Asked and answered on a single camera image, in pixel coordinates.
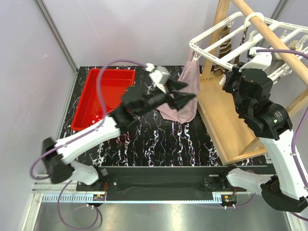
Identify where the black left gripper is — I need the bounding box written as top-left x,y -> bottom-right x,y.
135,78 -> 195,117

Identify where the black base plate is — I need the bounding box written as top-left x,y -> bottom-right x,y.
76,166 -> 232,204

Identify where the red snowflake sock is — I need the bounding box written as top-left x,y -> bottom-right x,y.
90,113 -> 104,125

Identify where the white clip hanger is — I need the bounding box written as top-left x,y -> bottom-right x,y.
189,12 -> 308,70

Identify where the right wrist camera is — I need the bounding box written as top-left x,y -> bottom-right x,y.
233,47 -> 272,72

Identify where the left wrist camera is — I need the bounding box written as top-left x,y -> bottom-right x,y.
145,63 -> 170,94

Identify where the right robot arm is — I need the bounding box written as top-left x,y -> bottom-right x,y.
218,47 -> 308,213

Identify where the wooden hanging rod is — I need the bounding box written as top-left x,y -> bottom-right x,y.
232,0 -> 308,86

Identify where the cream grey sock hanging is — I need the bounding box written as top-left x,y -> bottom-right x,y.
264,40 -> 301,84

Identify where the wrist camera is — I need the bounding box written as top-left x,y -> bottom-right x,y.
233,47 -> 272,72
145,63 -> 170,94

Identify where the wooden rack frame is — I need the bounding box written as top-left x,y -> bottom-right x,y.
197,0 -> 305,165

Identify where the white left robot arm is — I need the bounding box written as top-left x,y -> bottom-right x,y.
42,79 -> 196,191

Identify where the brown striped sock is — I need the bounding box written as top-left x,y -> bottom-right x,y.
213,26 -> 232,77
240,27 -> 249,46

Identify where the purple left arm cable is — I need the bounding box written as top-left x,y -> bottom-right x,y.
29,58 -> 149,181

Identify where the red plastic bin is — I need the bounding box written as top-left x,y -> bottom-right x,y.
71,68 -> 135,131

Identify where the mauve sock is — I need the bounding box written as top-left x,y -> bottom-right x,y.
157,50 -> 200,124

